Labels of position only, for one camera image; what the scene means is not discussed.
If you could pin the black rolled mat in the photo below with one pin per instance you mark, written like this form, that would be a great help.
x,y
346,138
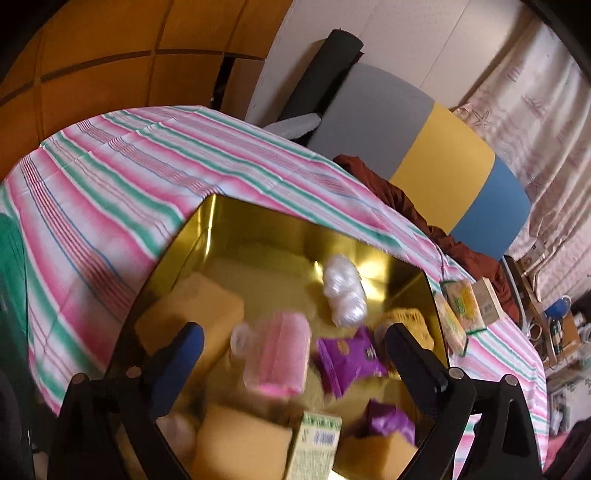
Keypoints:
x,y
332,64

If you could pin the striped tablecloth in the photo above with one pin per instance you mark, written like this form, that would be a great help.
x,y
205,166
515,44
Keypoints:
x,y
115,184

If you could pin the white foam sheet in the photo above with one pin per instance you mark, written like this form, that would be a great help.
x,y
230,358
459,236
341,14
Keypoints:
x,y
295,124

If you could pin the yellow sponge block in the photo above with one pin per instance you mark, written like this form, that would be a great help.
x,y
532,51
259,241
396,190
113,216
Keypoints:
x,y
240,443

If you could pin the dark red cloth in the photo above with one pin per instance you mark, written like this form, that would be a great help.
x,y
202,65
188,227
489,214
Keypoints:
x,y
397,194

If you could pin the pale patterned curtain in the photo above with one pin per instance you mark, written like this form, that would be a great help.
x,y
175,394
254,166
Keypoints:
x,y
545,138

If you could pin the grey yellow blue cushion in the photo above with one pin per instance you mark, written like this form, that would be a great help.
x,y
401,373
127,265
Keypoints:
x,y
438,157

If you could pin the purple snack packet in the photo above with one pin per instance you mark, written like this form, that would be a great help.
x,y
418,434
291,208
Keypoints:
x,y
351,364
390,420

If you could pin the yellow mesh sponge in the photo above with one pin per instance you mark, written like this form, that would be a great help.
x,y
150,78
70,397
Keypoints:
x,y
415,323

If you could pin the large tan sponge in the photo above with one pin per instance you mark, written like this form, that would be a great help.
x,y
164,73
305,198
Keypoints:
x,y
194,309

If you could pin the small cardboard box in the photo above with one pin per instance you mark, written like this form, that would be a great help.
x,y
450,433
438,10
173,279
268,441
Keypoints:
x,y
489,300

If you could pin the gold metal tin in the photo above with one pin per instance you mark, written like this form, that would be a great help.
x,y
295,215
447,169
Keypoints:
x,y
258,277

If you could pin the yellow green snack packet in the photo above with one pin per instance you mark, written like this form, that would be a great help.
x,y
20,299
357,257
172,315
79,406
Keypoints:
x,y
450,330
461,302

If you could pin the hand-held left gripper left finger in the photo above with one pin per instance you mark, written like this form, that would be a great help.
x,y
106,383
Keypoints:
x,y
180,364

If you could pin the wooden panel cabinet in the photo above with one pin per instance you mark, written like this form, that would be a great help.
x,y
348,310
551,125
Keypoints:
x,y
115,78

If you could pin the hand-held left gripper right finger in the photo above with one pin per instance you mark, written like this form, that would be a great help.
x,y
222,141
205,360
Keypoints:
x,y
415,369

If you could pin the blue cup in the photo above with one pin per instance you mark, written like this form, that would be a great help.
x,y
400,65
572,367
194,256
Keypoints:
x,y
556,307

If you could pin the green drink carton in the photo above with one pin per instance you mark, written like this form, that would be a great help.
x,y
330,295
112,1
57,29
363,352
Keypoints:
x,y
314,447

